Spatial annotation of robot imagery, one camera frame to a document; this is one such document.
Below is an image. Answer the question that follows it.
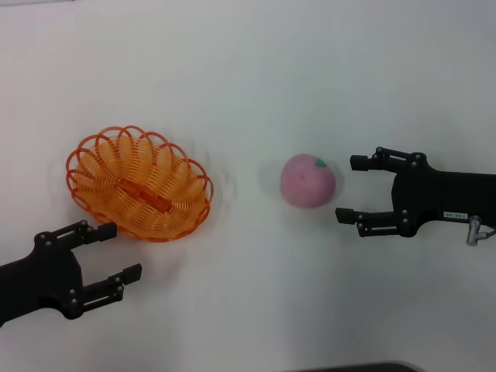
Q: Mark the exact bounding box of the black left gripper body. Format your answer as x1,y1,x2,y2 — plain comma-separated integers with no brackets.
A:
0,231,85,330

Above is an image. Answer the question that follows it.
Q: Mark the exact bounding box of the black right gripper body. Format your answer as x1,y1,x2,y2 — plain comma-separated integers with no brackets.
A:
391,153,496,238

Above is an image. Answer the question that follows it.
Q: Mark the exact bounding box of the orange plastic wire basket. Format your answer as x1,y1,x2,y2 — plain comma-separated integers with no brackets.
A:
64,124,214,243

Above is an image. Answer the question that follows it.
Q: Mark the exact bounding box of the pink plush peach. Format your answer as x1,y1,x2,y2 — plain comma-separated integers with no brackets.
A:
279,153,336,210

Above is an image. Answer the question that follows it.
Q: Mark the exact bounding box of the dark robot torso edge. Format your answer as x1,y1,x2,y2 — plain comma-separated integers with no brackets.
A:
301,360,425,372

